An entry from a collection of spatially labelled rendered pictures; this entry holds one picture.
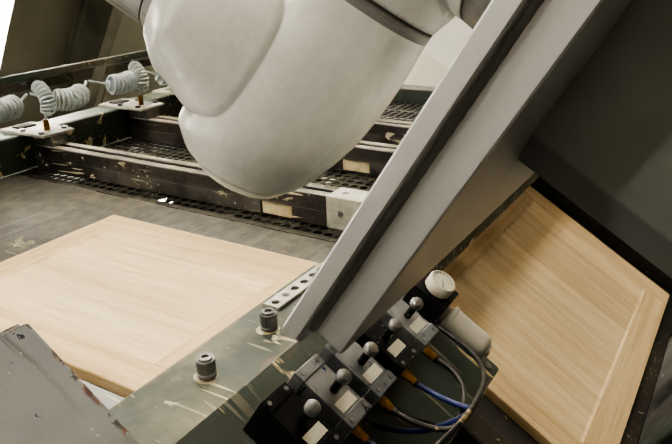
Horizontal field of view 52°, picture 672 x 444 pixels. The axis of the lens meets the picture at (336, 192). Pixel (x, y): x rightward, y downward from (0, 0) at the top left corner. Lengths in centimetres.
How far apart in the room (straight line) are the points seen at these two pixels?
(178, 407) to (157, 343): 22
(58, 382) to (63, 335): 54
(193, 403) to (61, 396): 31
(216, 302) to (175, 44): 64
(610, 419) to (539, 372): 18
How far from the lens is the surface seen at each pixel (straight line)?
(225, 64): 58
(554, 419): 157
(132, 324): 114
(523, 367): 162
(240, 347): 97
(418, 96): 258
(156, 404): 89
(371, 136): 202
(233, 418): 86
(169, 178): 171
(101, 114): 225
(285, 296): 107
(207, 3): 59
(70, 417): 58
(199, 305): 116
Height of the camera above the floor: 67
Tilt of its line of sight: 14 degrees up
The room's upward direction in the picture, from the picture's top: 49 degrees counter-clockwise
